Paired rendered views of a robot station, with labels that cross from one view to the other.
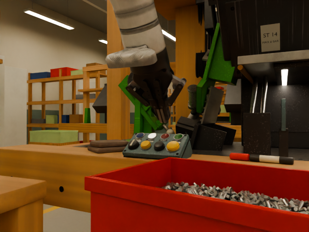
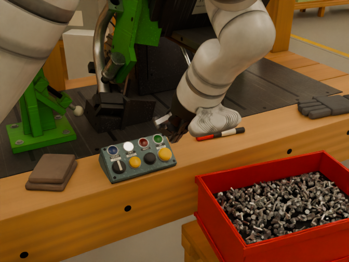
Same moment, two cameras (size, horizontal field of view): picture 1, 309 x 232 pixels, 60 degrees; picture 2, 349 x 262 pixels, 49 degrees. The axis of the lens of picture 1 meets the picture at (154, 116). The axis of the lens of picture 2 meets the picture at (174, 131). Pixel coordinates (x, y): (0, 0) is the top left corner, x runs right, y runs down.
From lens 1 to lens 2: 0.66 m
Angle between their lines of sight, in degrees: 58
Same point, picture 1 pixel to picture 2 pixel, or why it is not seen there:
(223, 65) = (149, 26)
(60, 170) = (15, 236)
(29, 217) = not seen: outside the picture
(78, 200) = (56, 252)
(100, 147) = (62, 182)
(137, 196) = (291, 241)
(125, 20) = (219, 90)
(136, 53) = (229, 121)
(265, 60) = not seen: hidden behind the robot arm
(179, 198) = (318, 231)
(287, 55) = not seen: hidden behind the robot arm
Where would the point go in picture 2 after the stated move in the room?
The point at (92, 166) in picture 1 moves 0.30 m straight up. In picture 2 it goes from (72, 210) to (49, 65)
